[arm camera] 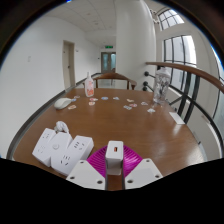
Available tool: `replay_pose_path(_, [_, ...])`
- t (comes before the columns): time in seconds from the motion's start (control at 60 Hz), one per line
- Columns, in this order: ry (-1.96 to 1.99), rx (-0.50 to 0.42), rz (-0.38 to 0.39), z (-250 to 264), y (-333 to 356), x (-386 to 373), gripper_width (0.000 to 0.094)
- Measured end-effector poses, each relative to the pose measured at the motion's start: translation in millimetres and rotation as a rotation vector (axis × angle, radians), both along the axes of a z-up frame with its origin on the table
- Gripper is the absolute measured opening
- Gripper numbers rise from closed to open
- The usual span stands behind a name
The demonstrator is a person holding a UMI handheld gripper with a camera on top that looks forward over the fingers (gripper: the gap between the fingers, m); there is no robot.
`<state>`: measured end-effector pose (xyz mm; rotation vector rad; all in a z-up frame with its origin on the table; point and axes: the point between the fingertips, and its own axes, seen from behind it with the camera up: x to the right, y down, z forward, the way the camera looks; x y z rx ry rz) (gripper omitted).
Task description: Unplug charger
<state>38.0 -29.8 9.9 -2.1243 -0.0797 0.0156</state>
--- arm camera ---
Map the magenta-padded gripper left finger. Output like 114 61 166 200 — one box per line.
65 145 108 191

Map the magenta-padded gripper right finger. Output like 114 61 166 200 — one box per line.
121 144 164 191

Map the white charger block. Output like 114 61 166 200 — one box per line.
104 140 125 176

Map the white paper card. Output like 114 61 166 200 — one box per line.
168 111 186 125

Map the white bottle with orange label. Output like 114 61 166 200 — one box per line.
84 71 95 98

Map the clear plastic water bottle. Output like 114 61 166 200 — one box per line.
152 66 172 105

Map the wooden chair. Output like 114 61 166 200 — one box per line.
93 72 138 91

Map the beige side door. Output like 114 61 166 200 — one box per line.
62 39 77 90

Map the railing with wooden handrail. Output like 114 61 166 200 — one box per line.
142 61 224 158

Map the glass double door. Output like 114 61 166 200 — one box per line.
100 51 117 74

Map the tall black-framed window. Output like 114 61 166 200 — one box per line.
163 34 198 101

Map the small high window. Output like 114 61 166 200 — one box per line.
157 8 185 31

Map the white coiled cable plug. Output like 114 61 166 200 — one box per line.
53 120 70 135

